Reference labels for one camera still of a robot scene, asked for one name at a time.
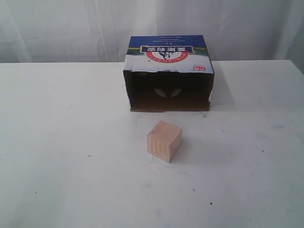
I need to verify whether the light wooden cube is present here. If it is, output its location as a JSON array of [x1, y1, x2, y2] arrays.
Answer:
[[147, 121, 182, 163]]

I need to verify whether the white backdrop curtain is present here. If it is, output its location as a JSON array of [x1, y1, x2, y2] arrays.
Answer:
[[0, 0, 304, 64]]

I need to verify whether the blue white cardboard box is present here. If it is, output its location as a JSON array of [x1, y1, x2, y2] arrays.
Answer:
[[123, 35, 215, 112]]

